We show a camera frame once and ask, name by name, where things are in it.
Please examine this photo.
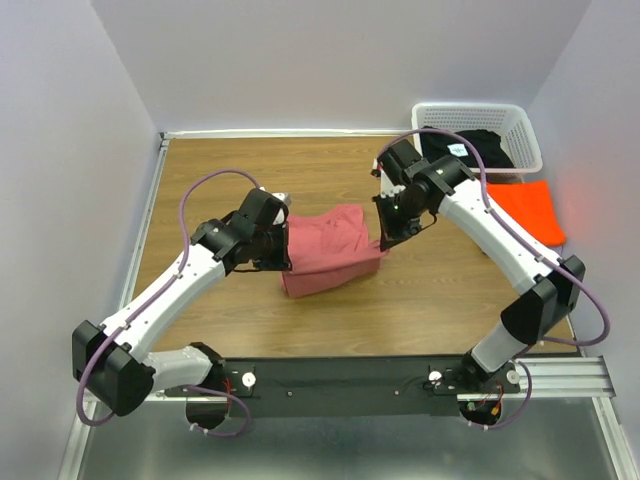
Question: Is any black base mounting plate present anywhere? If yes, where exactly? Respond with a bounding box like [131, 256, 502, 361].
[186, 355, 520, 420]

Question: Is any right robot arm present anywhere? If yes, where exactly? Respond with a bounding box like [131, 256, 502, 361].
[372, 140, 586, 392]

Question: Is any folded orange t shirt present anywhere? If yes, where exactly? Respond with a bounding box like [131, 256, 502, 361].
[488, 180, 566, 247]

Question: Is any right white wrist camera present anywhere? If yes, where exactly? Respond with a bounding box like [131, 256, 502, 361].
[371, 159, 406, 199]

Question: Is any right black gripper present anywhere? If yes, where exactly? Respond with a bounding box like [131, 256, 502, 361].
[371, 189, 427, 250]

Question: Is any white plastic laundry basket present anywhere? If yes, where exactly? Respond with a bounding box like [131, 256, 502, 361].
[411, 102, 543, 182]

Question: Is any black t shirt in basket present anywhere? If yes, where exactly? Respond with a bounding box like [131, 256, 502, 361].
[419, 129, 514, 169]

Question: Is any pink t shirt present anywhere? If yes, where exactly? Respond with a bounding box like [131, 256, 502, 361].
[281, 204, 386, 298]

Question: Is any aluminium frame rail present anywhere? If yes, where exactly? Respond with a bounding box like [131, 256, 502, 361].
[76, 135, 637, 479]

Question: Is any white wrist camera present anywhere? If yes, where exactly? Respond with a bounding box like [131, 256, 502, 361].
[371, 159, 406, 199]
[272, 192, 292, 225]

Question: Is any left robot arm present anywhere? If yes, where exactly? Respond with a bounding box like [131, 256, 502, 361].
[71, 188, 291, 416]

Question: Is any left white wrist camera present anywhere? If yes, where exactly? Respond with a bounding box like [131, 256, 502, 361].
[272, 192, 292, 225]

